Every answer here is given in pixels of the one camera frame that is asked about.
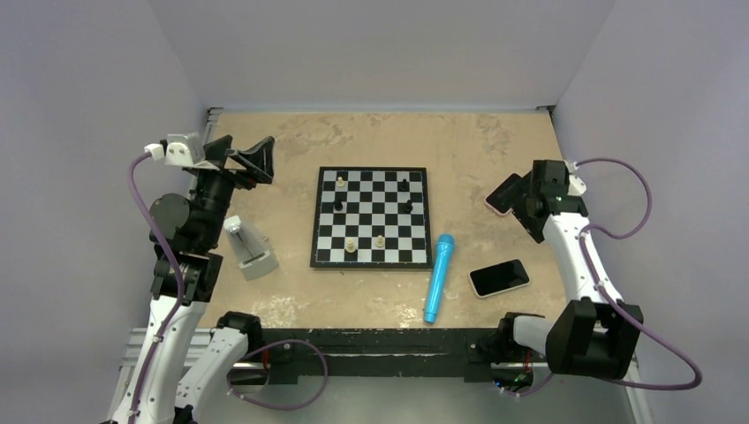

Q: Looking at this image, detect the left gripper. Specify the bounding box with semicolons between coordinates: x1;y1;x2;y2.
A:
192;134;272;246

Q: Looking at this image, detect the white phone case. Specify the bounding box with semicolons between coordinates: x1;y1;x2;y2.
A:
468;258;532;299

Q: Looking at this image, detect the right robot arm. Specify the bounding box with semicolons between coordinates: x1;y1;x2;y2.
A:
496;160;644;380

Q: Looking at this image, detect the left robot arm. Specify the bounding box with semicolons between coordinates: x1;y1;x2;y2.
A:
109;132;276;423

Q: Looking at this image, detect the phone in pink case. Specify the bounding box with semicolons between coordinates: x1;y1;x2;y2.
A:
485;173;523;216

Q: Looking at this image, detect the blue toy microphone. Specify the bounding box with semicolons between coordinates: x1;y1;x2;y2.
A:
423;233;455;324

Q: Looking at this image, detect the black chess piece top right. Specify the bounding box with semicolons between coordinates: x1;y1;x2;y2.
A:
397;178;410;192

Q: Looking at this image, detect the black white chessboard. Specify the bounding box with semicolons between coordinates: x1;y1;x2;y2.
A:
309;166;434;269

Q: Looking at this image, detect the white chess piece bottom left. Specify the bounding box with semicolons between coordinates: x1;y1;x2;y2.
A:
344;238;357;253

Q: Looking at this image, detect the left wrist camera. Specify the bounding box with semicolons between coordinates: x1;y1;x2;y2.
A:
164;132;205;168

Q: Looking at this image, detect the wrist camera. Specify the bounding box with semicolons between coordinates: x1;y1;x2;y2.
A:
564;161;586;197
164;132;205;168

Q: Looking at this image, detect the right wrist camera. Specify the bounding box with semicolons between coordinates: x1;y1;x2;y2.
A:
564;161;586;197

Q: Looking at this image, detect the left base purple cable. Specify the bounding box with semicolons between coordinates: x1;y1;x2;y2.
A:
226;339;329;412

